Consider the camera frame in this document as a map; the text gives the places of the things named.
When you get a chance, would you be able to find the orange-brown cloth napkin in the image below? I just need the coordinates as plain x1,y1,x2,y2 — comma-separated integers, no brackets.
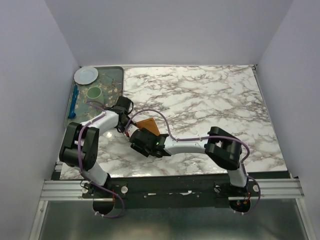
136,117,160,136

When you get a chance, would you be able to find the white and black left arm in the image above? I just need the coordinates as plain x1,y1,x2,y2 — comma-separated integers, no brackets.
59,103,132,198

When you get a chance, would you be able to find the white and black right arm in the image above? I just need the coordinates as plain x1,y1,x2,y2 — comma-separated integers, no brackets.
126,124,248,196

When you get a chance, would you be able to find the floral teal serving tray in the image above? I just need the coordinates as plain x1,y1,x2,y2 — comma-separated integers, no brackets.
64,66,125,126

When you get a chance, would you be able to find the light green cup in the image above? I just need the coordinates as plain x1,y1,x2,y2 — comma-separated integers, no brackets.
86,86,105,107

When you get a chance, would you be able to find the blue plastic utensil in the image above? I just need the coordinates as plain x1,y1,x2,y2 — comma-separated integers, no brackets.
67,85,79,119

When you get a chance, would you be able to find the white round plate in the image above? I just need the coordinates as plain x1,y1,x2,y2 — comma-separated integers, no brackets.
73,66,99,85

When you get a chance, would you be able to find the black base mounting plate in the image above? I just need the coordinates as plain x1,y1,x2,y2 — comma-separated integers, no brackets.
82,173,259,210

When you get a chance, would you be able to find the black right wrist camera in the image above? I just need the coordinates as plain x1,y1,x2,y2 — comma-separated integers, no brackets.
129,128,157,148

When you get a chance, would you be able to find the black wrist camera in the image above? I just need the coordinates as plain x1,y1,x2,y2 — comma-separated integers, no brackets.
129,128,157,148
115,96,134,113

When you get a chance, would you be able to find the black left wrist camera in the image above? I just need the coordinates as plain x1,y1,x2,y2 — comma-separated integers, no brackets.
115,96,134,113

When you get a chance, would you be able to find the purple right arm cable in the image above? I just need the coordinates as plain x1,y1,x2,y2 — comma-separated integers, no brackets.
126,109,251,178

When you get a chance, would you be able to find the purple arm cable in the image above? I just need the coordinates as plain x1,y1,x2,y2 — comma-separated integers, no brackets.
126,109,251,178
77,100,108,191

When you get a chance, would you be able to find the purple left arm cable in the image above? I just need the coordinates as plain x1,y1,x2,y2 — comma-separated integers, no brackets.
77,100,108,191

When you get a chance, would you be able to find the aluminium frame rail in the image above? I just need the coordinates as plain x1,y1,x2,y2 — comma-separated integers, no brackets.
40,178,305,201

